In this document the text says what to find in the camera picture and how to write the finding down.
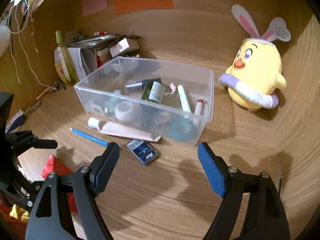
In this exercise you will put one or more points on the orange sticky note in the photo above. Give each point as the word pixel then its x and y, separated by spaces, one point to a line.
pixel 126 6

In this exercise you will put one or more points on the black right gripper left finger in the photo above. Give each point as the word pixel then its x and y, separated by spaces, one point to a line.
pixel 51 217

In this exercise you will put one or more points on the white fluffy pompom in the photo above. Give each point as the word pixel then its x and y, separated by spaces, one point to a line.
pixel 4 37

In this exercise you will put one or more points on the red cap lip balm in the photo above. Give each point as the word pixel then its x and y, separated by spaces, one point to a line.
pixel 198 112

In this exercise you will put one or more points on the green pump bottle white label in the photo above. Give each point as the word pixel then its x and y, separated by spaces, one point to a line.
pixel 154 92

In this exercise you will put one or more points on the pink sticky note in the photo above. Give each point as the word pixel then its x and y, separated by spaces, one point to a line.
pixel 93 6

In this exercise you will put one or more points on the blue pencil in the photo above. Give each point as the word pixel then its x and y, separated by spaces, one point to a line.
pixel 89 137

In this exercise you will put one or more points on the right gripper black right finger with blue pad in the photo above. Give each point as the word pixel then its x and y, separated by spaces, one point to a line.
pixel 265 216

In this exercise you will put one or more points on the white green tube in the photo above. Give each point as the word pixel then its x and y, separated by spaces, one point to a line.
pixel 183 99

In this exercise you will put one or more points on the teal tape roll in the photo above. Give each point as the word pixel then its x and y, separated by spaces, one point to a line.
pixel 181 130

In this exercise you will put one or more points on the small cardboard box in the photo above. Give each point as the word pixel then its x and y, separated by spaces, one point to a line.
pixel 123 46

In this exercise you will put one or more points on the white tape roll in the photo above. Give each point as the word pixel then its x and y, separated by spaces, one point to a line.
pixel 125 111

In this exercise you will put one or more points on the pink cream tube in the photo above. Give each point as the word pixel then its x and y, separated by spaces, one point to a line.
pixel 122 131

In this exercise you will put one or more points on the stack of papers and books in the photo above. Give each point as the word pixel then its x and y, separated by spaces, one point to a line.
pixel 84 54

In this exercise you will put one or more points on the yellow chick plush bunny ears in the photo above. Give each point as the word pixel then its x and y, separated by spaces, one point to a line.
pixel 256 71

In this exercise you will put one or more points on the yellow-green tall bottle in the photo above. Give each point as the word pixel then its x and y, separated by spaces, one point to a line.
pixel 70 74

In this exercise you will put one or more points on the clear plastic storage bin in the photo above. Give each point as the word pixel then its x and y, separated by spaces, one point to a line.
pixel 169 99

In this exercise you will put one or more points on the red white marker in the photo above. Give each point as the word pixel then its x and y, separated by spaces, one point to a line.
pixel 101 33

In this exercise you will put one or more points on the blue staples box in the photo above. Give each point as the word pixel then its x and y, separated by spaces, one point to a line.
pixel 142 150

